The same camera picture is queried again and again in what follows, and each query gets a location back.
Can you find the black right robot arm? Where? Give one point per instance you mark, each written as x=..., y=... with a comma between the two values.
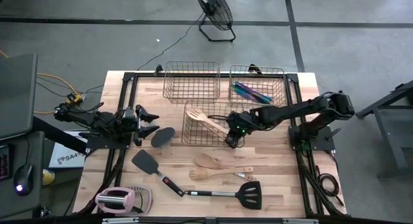
x=290, y=111

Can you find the black diagonal metal beam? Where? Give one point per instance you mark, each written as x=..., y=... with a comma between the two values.
x=58, y=135

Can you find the white printed box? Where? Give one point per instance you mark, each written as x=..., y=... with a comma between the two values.
x=64, y=159

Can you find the black bracket clamp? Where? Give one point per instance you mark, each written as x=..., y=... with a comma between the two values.
x=158, y=70
x=255, y=69

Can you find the dark side desk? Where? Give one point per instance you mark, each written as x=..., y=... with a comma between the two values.
x=19, y=146

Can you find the slotted wooden spatula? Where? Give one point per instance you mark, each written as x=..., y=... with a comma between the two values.
x=213, y=124

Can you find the black floor fan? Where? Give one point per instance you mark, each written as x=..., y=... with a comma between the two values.
x=214, y=7

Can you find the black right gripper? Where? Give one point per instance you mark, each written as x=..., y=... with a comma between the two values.
x=238, y=122

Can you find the black computer mouse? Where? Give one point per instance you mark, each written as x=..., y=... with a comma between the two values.
x=23, y=179

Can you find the black keyboard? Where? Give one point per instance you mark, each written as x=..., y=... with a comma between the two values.
x=4, y=162

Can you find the black metal stand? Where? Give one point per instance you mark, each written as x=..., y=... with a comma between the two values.
x=392, y=146

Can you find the pink box grater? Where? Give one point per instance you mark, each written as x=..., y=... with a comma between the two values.
x=111, y=199

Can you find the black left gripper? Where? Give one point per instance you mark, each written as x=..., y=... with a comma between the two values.
x=129, y=122

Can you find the yellow round object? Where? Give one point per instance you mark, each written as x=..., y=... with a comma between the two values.
x=48, y=178

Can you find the silver black camera rail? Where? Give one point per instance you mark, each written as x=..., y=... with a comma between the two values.
x=209, y=221

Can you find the yellow power plug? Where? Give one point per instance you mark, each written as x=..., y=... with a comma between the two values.
x=73, y=98

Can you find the wooden slotted spoon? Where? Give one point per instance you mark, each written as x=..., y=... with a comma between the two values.
x=197, y=174

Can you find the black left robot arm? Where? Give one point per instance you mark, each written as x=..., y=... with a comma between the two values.
x=96, y=120

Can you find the grey flat panel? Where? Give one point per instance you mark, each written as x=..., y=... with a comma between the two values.
x=16, y=95

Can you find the black knife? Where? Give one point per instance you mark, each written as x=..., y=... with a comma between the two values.
x=255, y=95

